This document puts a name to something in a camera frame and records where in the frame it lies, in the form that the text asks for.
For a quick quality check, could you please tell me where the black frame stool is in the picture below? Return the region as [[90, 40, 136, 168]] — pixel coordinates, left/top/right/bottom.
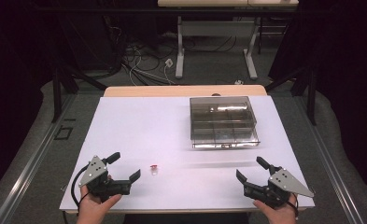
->
[[257, 16, 290, 56]]

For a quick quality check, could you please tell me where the tangle of floor cables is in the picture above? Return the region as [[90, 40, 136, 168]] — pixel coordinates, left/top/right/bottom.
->
[[109, 18, 239, 87]]

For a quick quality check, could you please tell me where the white table mat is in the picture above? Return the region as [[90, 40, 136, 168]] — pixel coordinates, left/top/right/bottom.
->
[[59, 94, 316, 212]]

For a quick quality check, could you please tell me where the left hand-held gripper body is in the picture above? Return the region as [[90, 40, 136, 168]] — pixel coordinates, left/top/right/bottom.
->
[[78, 154, 133, 203]]

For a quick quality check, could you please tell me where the person's left hand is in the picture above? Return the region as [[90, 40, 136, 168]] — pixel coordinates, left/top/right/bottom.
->
[[76, 175, 123, 224]]

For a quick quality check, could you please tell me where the metal floor rail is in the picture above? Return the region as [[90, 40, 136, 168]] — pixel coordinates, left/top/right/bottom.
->
[[295, 95, 365, 224], [0, 92, 77, 224]]

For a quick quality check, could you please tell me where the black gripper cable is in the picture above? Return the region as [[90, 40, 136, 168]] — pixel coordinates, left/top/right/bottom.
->
[[70, 163, 92, 210], [285, 192, 300, 219]]

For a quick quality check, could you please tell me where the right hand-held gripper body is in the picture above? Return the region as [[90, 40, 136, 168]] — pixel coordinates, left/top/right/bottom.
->
[[243, 166, 315, 209]]

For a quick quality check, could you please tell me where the smoky clear compartment box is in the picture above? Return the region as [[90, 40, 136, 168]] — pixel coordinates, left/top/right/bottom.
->
[[189, 95, 261, 150]]

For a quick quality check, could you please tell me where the white background desk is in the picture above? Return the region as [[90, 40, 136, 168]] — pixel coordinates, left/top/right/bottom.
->
[[157, 0, 300, 80]]

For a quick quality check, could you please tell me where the black metal stand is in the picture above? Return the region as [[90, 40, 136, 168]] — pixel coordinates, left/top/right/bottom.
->
[[50, 65, 108, 124], [264, 65, 318, 126]]

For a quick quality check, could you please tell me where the person's right hand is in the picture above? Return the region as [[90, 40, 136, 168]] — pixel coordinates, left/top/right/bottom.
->
[[252, 192, 299, 224]]

